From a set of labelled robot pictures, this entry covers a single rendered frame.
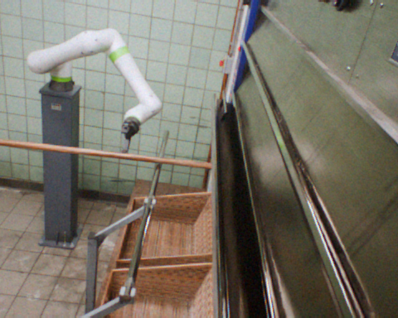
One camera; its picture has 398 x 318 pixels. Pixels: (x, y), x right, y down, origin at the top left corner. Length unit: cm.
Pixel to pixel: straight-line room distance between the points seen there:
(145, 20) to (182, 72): 45
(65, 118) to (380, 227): 225
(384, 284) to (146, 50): 267
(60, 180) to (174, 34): 131
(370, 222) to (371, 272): 7
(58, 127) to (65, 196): 52
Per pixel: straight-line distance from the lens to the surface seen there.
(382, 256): 56
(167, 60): 301
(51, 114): 263
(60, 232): 310
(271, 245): 99
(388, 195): 59
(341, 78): 83
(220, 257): 98
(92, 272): 187
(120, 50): 224
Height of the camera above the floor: 208
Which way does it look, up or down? 28 degrees down
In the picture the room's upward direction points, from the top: 10 degrees clockwise
